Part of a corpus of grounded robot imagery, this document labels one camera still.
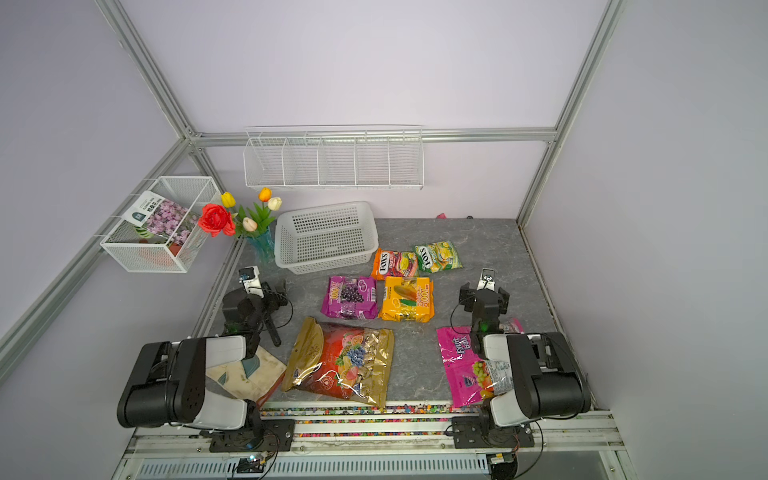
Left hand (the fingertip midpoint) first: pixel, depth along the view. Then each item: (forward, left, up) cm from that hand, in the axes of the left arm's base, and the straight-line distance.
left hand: (271, 281), depth 91 cm
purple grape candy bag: (-5, -25, -5) cm, 25 cm away
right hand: (-5, -66, -2) cm, 66 cm away
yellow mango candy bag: (-7, -42, -4) cm, 43 cm away
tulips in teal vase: (+7, 0, +19) cm, 20 cm away
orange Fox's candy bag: (+9, -39, -8) cm, 40 cm away
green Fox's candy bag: (+12, -55, -8) cm, 57 cm away
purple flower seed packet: (+4, +20, +25) cm, 33 cm away
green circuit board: (-46, +1, -11) cm, 47 cm away
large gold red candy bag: (-24, -21, -6) cm, 32 cm away
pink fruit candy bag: (-30, -57, -8) cm, 65 cm away
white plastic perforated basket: (+25, -13, -10) cm, 30 cm away
